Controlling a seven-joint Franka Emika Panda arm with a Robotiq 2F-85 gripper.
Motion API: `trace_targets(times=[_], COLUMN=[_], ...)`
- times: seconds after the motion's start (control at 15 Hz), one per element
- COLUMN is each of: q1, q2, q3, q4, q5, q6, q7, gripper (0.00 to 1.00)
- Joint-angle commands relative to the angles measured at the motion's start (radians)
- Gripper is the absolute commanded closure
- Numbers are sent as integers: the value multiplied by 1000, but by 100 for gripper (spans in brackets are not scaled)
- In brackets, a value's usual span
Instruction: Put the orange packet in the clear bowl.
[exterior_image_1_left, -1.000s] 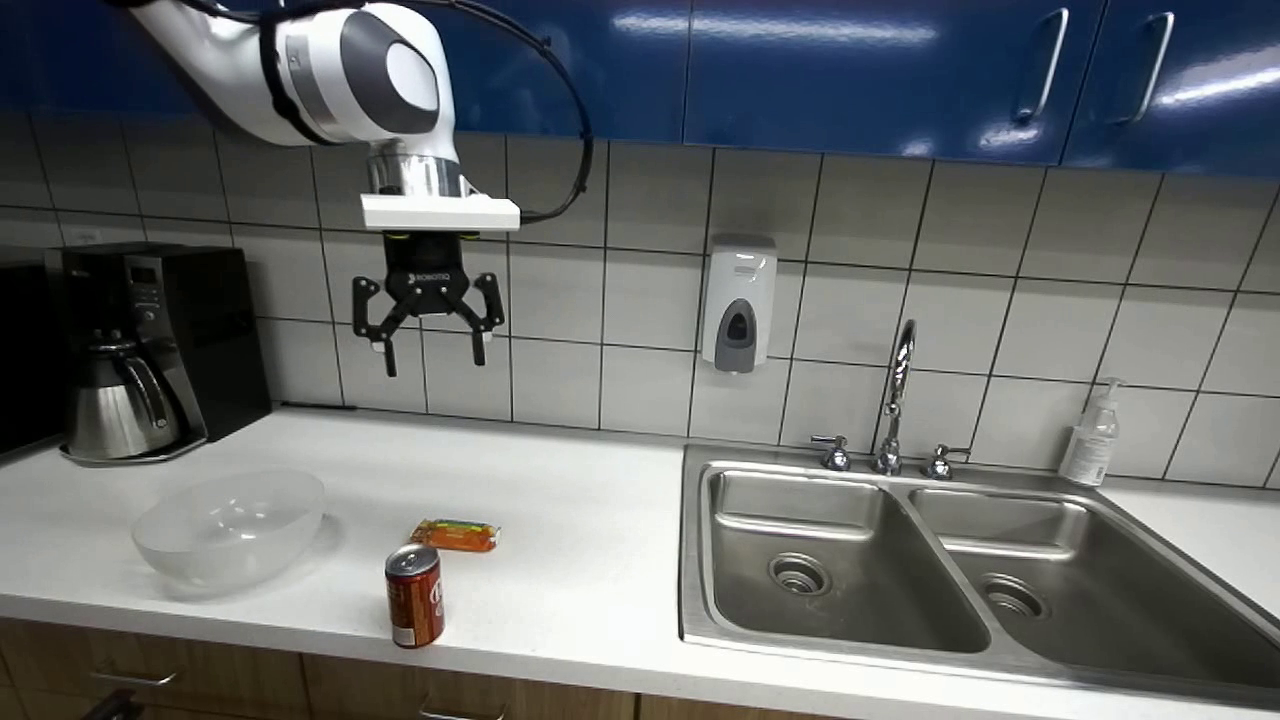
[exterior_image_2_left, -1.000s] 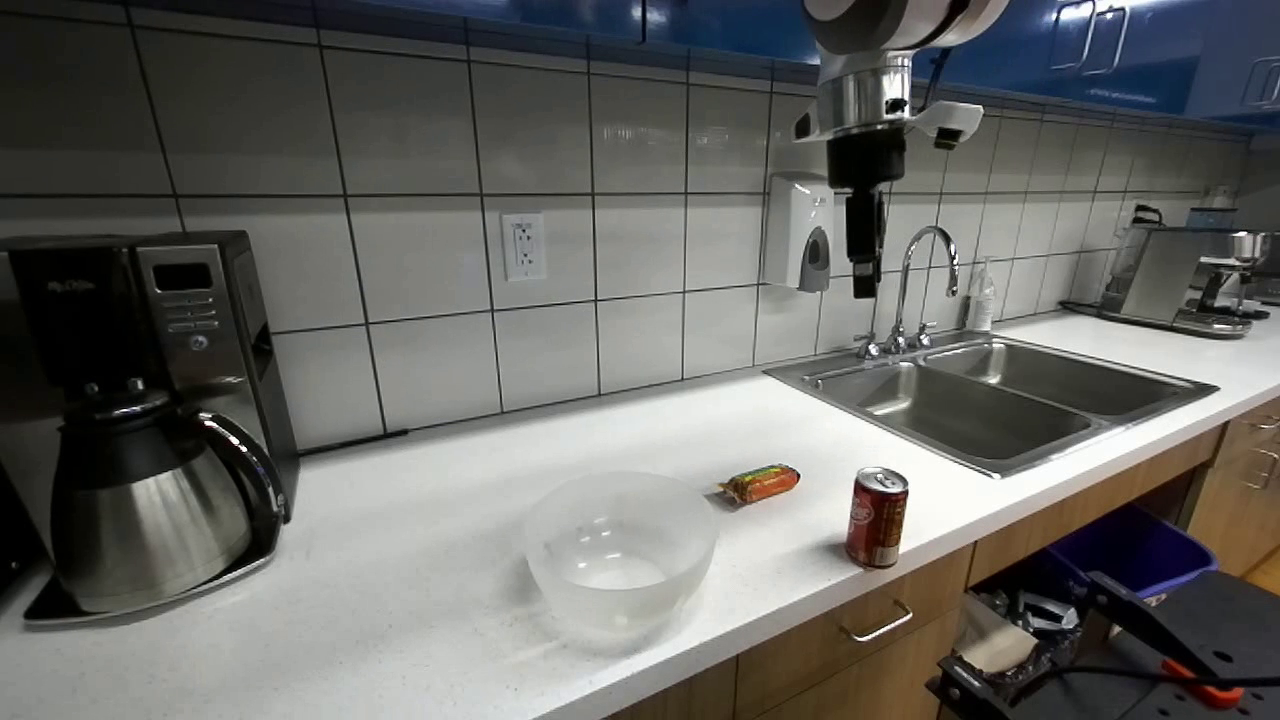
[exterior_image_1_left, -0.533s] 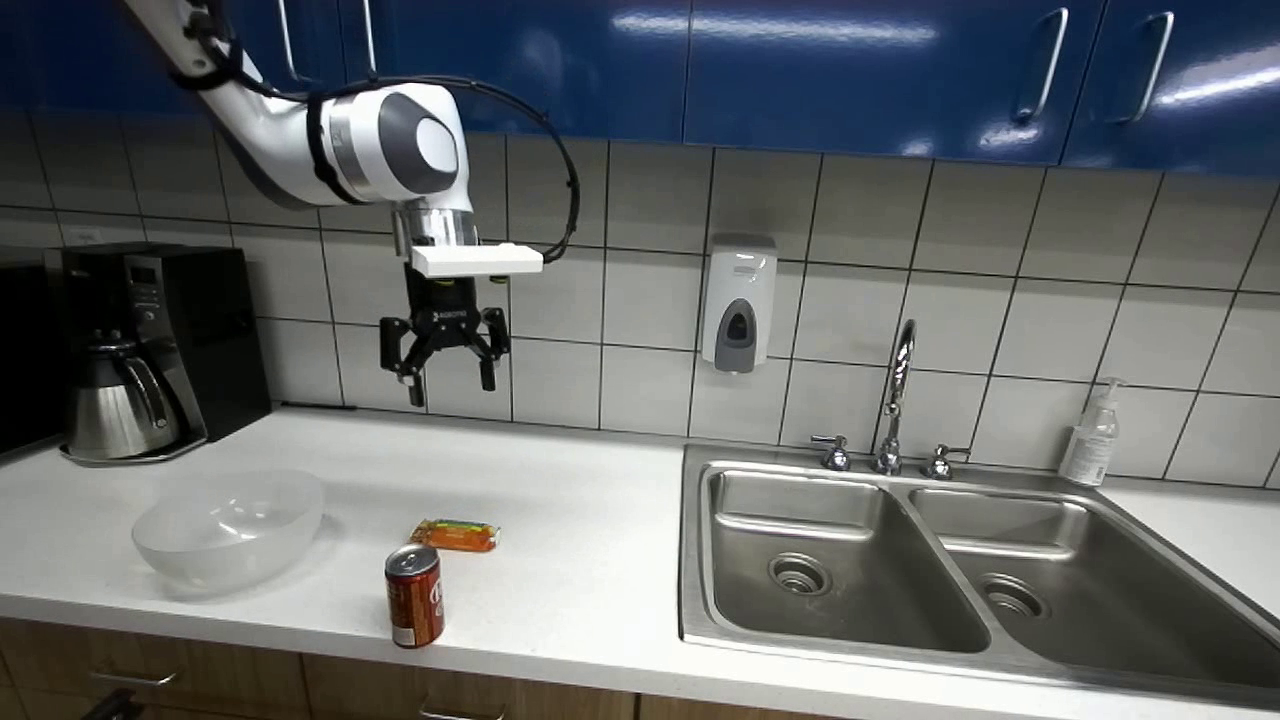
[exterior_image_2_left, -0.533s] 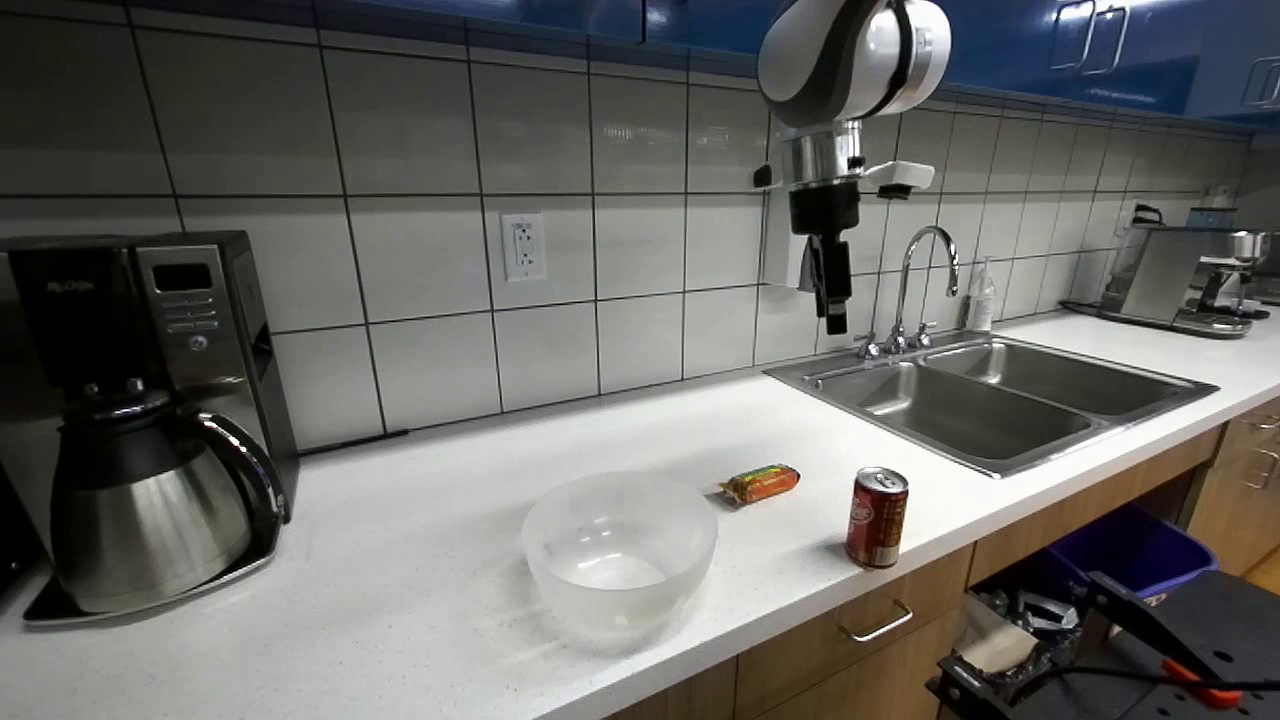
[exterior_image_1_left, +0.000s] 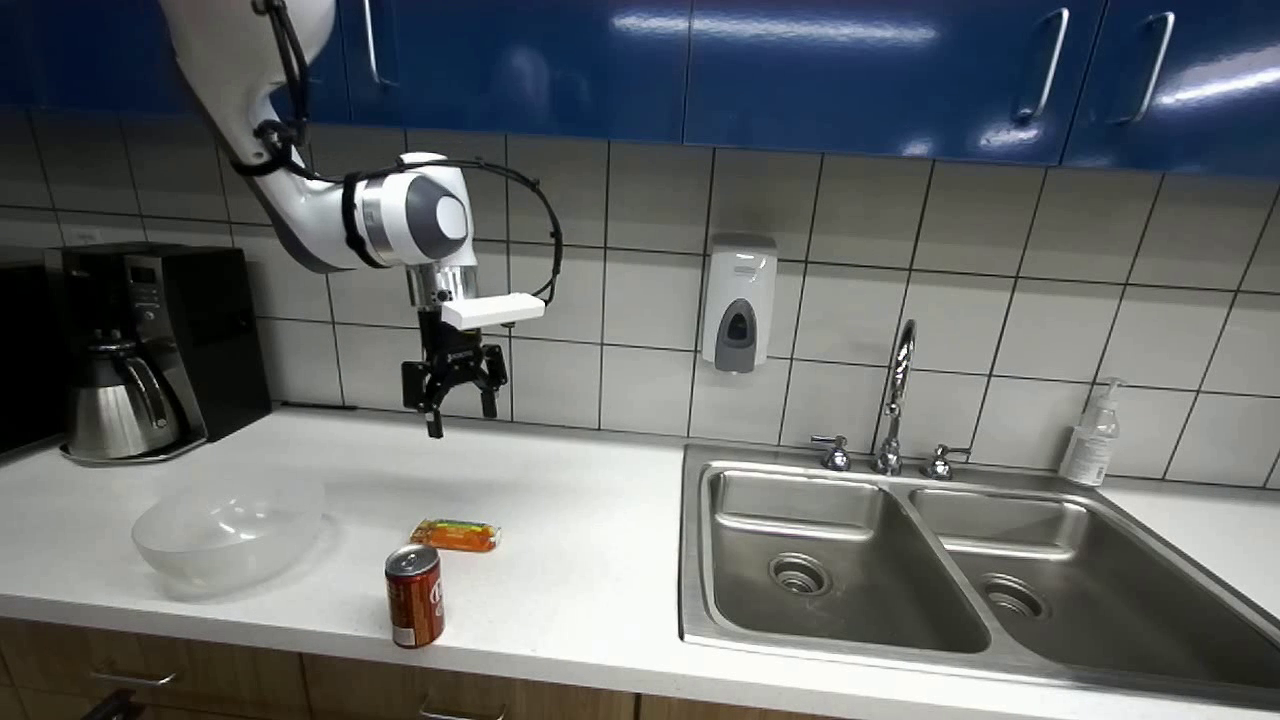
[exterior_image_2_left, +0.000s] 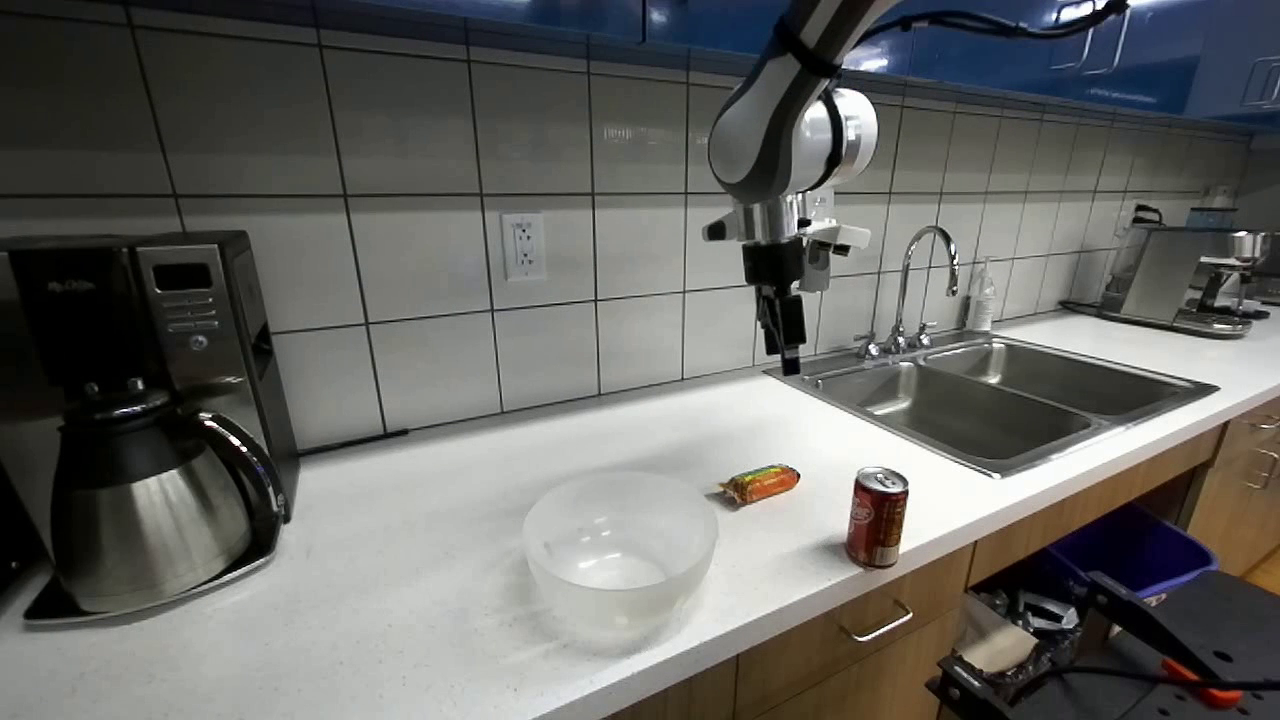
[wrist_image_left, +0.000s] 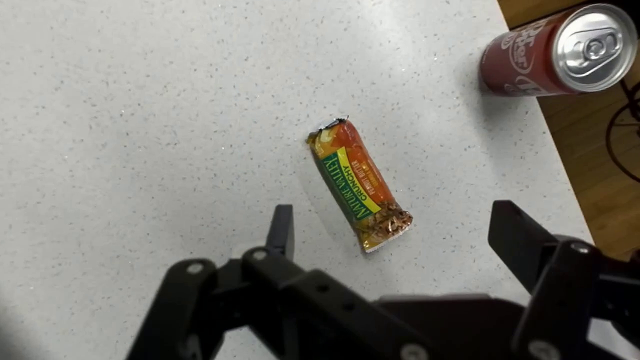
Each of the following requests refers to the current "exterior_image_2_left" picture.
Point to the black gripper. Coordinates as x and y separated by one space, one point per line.
774 264

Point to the orange snack packet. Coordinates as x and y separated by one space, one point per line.
760 484

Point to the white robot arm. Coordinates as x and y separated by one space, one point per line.
784 124

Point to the clear plastic bowl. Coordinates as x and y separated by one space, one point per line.
621 562

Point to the chrome faucet knob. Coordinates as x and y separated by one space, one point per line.
871 345
921 339

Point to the chrome gooseneck faucet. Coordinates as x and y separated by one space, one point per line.
909 274

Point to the clear soap bottle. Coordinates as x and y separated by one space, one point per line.
982 311

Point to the red soda can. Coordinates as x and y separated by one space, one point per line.
876 522

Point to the stainless steel double sink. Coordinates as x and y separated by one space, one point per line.
987 405

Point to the white power outlet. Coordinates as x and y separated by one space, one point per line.
527 251

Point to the wooden base cabinets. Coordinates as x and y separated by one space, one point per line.
827 661

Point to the white block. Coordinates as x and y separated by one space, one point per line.
996 651

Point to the silver countertop appliance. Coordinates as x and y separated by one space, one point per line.
1172 274

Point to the blue plastic bin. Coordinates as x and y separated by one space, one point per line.
1130 550

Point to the black robot stand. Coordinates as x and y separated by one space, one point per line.
1160 640

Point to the black coffee maker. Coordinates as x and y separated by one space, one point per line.
185 315

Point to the stainless steel carafe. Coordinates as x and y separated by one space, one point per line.
142 515

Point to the black boxy appliance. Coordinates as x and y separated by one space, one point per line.
18 535

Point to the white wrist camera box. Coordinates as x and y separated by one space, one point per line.
837 236

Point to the blue wall cabinets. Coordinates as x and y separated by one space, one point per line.
535 18

